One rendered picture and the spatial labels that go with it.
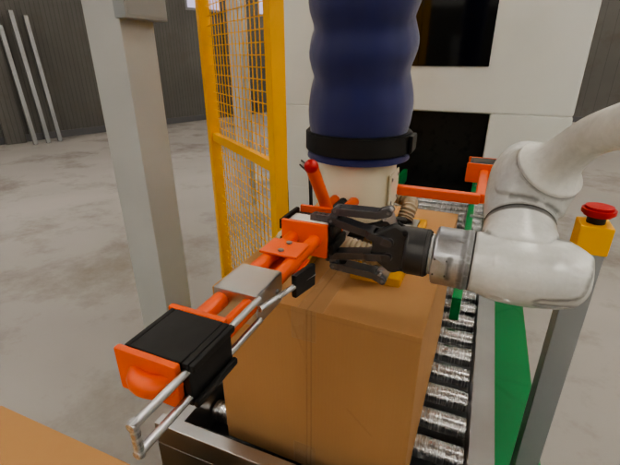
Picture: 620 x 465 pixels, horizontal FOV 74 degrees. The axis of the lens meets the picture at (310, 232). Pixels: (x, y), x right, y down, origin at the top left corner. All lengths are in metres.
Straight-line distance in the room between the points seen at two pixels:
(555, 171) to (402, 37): 0.35
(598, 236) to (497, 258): 0.55
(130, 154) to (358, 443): 1.29
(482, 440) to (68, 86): 8.56
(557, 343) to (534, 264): 0.68
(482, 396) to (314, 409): 0.46
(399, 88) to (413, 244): 0.33
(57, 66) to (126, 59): 7.24
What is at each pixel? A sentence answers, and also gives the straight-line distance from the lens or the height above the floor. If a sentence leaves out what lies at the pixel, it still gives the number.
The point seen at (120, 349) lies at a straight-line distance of 0.44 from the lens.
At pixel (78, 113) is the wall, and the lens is 8.98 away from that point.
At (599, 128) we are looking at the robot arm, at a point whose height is 1.28.
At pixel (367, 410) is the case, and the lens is 0.82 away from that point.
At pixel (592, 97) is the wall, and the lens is 11.16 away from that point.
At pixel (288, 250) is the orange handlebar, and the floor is 1.09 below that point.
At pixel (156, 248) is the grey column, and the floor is 0.63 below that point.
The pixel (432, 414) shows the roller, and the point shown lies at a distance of 1.14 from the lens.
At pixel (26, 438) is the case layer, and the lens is 1.24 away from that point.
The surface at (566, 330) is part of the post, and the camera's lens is 1.25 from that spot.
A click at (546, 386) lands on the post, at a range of 1.36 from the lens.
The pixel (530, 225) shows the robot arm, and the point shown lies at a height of 1.14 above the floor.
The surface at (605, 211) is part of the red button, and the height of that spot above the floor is 1.04.
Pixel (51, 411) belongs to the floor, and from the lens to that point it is 2.15.
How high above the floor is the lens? 1.35
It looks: 23 degrees down
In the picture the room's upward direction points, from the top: straight up
